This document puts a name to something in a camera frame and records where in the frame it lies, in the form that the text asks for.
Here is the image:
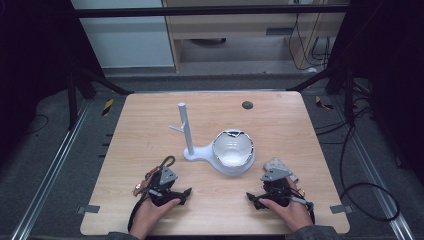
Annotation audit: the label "yellow black floor tape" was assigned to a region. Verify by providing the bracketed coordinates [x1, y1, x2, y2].
[314, 95, 335, 111]
[101, 98, 115, 117]

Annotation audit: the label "thin black floor cable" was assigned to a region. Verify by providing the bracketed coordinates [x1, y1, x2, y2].
[24, 113, 50, 136]

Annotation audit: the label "olive carabiner loop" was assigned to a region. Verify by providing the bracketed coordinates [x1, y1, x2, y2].
[159, 155, 177, 170]

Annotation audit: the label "metal floor rail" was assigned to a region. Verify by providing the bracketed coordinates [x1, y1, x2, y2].
[11, 99, 92, 240]
[333, 96, 415, 240]

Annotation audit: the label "hanging black cables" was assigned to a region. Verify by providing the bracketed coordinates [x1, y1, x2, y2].
[287, 12, 332, 72]

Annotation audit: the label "person's left hand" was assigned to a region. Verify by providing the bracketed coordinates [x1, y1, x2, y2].
[129, 197, 181, 240]

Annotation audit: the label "black horizontal bar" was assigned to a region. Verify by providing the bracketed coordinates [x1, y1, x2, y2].
[71, 4, 350, 19]

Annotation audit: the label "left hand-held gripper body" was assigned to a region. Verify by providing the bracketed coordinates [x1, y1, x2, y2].
[133, 165, 183, 207]

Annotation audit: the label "black metal stand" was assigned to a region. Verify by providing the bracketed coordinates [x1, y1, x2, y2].
[286, 61, 357, 128]
[65, 65, 135, 132]

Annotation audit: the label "white cabinet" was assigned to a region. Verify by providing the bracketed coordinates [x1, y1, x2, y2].
[70, 0, 175, 70]

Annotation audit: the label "grey tape piece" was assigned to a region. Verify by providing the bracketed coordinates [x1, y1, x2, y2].
[77, 204, 101, 215]
[329, 204, 354, 215]

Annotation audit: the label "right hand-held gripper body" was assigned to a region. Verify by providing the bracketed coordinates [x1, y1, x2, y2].
[260, 167, 315, 208]

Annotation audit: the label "black gripper strap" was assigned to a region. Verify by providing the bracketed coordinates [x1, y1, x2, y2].
[127, 194, 148, 233]

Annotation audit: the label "dark curtain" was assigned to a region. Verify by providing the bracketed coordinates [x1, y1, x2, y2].
[0, 0, 105, 164]
[328, 0, 424, 188]

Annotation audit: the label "white stand with pole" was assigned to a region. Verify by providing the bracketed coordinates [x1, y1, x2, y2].
[168, 102, 257, 177]

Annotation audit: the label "person's right hand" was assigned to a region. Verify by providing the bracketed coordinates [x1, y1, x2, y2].
[258, 176, 315, 233]

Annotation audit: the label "white bowl with silver rim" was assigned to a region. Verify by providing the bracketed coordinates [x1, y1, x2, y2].
[211, 129, 256, 169]

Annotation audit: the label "thick black floor cable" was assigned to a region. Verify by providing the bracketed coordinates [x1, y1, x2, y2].
[314, 96, 402, 223]

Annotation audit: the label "wooden shelf unit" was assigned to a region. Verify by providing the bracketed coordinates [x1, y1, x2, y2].
[161, 0, 352, 74]

